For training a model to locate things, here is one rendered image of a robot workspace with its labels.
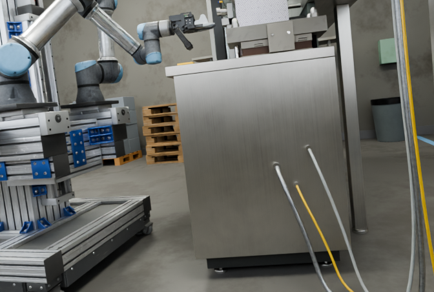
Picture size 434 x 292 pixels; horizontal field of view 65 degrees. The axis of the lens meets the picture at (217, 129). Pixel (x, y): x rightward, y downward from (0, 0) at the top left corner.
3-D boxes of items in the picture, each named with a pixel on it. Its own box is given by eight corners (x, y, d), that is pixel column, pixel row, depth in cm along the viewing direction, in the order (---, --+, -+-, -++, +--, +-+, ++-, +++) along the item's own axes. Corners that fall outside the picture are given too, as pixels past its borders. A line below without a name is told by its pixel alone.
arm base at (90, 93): (70, 104, 187) (67, 86, 186) (87, 103, 201) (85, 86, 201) (93, 101, 183) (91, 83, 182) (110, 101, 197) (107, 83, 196)
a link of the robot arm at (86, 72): (72, 86, 191) (69, 62, 190) (95, 86, 201) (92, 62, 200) (82, 84, 183) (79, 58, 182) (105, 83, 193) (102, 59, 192)
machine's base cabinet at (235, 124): (232, 166, 393) (223, 92, 387) (289, 161, 386) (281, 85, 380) (196, 282, 143) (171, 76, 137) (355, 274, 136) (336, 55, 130)
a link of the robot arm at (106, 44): (92, 84, 200) (82, -13, 193) (114, 83, 211) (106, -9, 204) (103, 83, 192) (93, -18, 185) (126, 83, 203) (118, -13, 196)
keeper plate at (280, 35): (269, 53, 138) (266, 25, 137) (294, 50, 137) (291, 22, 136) (269, 52, 136) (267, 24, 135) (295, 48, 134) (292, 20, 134)
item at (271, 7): (238, 39, 159) (234, -2, 157) (290, 31, 156) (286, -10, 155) (238, 38, 158) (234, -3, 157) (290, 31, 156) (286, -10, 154)
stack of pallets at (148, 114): (236, 150, 526) (231, 97, 520) (223, 159, 451) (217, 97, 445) (168, 155, 558) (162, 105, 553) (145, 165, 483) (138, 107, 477)
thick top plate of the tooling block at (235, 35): (229, 49, 155) (228, 35, 155) (320, 37, 151) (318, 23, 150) (227, 43, 139) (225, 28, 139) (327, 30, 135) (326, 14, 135)
